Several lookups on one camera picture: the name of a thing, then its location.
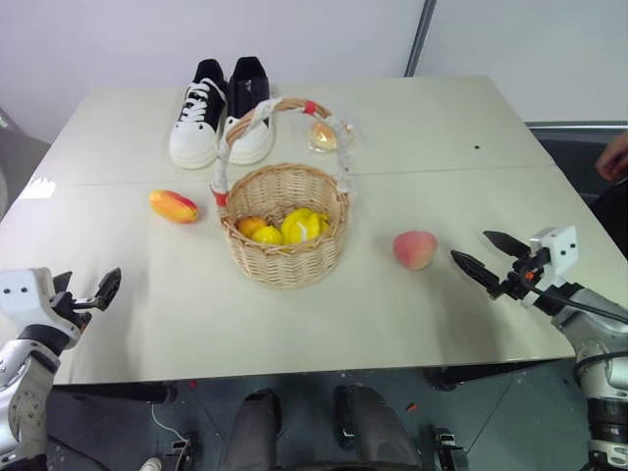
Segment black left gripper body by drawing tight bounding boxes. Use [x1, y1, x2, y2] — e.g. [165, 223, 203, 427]
[48, 288, 98, 340]

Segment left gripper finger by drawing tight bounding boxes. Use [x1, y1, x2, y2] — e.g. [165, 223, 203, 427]
[90, 266, 123, 312]
[51, 270, 75, 296]

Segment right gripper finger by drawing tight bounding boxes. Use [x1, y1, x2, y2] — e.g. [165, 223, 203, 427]
[482, 230, 532, 260]
[449, 248, 504, 301]

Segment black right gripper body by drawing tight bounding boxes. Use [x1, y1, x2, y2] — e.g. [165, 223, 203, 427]
[494, 247, 550, 306]

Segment small orange fruit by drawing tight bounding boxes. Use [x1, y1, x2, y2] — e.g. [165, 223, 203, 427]
[236, 216, 270, 237]

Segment yellow star fruit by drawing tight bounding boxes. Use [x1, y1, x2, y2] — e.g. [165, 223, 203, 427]
[280, 207, 331, 246]

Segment wicker basket with handle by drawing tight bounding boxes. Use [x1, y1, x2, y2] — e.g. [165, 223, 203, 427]
[210, 96, 352, 290]

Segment bystander bare hand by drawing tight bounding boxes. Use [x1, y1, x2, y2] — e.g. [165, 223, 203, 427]
[596, 131, 628, 183]

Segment pink peach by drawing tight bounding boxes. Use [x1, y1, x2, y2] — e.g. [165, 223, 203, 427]
[392, 230, 439, 271]

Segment red yellow mango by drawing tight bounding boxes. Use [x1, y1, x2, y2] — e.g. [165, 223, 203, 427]
[148, 189, 200, 225]

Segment yellow lemon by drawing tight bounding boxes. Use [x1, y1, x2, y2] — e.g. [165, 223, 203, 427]
[252, 225, 286, 245]

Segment black white sneaker with laces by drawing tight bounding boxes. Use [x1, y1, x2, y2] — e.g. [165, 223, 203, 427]
[169, 58, 230, 170]

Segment dark rounded shape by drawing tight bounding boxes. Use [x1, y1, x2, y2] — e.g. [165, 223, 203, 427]
[229, 388, 284, 471]
[333, 384, 424, 471]

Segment plastic wrapped orange pastry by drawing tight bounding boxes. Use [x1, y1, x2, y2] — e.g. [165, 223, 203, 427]
[307, 119, 356, 155]

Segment black white sneaker without laces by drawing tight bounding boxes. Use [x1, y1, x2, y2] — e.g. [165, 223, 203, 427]
[223, 56, 276, 166]

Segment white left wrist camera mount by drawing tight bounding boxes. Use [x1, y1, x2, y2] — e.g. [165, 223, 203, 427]
[0, 267, 82, 350]

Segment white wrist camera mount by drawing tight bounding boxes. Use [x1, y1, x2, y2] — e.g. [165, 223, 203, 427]
[520, 225, 578, 309]
[0, 267, 82, 350]

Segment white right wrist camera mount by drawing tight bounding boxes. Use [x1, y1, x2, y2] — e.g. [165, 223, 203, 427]
[520, 225, 578, 309]

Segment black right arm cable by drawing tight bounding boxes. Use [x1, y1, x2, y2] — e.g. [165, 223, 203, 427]
[530, 285, 628, 325]

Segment black table frame bar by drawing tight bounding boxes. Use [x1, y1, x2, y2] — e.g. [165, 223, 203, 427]
[52, 381, 179, 406]
[424, 363, 499, 393]

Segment white floor cable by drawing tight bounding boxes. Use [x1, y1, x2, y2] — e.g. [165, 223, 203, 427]
[149, 402, 190, 443]

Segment grey metal post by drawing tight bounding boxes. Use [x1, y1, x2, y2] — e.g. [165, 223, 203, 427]
[403, 0, 439, 78]

